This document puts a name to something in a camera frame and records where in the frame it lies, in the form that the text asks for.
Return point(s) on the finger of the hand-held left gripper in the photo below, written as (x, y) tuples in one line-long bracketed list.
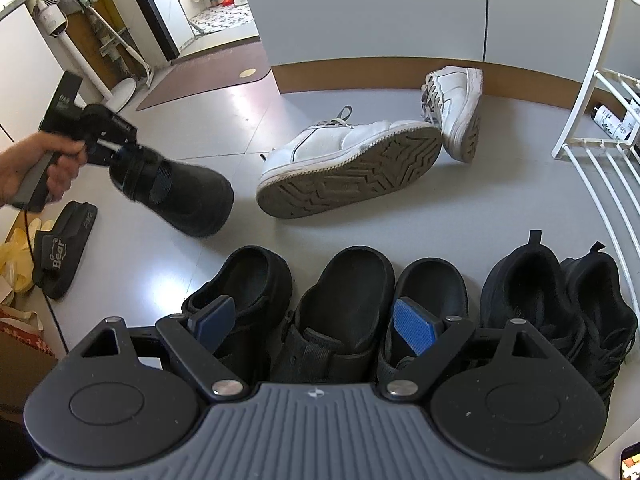
[(122, 152)]

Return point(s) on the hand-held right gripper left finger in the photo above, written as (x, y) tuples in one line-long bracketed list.
[(215, 322)]

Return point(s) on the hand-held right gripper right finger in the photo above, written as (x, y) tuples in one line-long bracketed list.
[(415, 327)]

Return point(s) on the black chunky mary jane shoe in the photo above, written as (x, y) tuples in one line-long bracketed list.
[(185, 200), (255, 280)]

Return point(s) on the black lace-up sneaker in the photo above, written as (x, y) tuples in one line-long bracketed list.
[(600, 305), (530, 290)]

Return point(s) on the white lace-up sneaker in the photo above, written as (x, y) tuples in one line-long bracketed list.
[(350, 160), (455, 105)]

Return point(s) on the white metal shoe rack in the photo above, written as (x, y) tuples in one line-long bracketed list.
[(600, 160)]

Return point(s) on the person's left hand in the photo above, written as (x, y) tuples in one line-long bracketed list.
[(20, 165)]

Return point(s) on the white fan stand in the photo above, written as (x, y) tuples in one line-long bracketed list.
[(120, 94)]

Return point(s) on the black slide sandal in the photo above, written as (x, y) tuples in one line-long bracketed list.
[(82, 212), (52, 265)]

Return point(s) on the brown door mat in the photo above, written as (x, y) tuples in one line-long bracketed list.
[(205, 72)]

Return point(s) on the yellow slipper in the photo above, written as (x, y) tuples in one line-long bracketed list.
[(17, 260)]

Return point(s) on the brown cardboard box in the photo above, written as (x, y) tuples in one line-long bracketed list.
[(20, 355)]

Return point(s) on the smartphone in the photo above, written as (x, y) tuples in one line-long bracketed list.
[(631, 460)]

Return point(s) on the brown bottle white label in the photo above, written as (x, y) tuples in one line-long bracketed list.
[(607, 120)]

